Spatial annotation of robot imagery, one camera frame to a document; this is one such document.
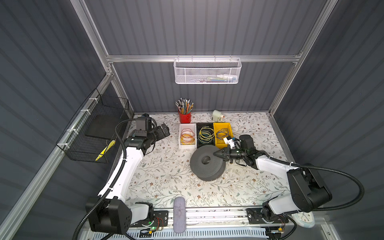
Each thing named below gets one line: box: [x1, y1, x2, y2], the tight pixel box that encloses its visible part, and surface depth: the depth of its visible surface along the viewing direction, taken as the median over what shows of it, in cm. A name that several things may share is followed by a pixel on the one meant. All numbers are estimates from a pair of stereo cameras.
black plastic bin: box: [196, 122, 216, 149], surface depth 101 cm
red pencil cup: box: [179, 112, 192, 124], surface depth 111 cm
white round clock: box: [291, 211, 316, 229], surface depth 72 cm
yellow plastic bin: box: [213, 122, 234, 149], surface depth 107 cm
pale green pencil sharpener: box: [212, 109, 226, 123], surface depth 114 cm
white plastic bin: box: [178, 123, 197, 150], surface depth 101 cm
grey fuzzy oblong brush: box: [173, 196, 187, 234], surface depth 74 cm
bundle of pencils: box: [175, 97, 194, 115], surface depth 110 cm
